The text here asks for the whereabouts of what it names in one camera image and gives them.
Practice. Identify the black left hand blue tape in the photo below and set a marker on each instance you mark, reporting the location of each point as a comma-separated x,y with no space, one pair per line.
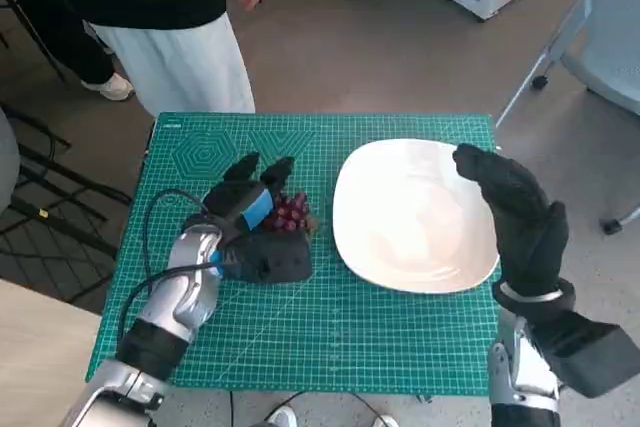
235,199

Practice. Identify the red toy grape bunch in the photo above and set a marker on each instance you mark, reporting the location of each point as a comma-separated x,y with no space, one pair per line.
290,212

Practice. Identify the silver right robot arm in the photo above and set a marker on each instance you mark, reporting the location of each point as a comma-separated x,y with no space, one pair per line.
520,377

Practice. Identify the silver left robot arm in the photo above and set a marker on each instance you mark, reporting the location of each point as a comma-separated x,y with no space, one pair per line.
180,287

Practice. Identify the white plate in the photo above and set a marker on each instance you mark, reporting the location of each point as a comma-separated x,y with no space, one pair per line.
415,217

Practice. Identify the green cutting mat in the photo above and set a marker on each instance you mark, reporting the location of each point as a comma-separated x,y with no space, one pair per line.
310,327

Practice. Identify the person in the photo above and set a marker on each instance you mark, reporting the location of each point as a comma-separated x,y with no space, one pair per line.
85,52
175,57

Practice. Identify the white shoe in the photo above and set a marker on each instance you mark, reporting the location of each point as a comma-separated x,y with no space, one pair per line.
281,418
382,421

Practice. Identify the light wooden table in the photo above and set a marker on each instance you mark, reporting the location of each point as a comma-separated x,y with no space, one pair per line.
40,357

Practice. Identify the grey-blue wheeled chair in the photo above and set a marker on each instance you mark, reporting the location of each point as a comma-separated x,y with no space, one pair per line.
610,47

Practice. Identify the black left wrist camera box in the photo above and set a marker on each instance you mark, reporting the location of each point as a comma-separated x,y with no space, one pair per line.
272,259

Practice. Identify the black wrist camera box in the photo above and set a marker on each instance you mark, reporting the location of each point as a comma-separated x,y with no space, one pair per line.
585,352
272,259

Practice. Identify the black metal chair frame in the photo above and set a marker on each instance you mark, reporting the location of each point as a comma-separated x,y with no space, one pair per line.
55,197

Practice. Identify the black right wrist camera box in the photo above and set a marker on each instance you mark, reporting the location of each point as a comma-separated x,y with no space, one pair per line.
585,352

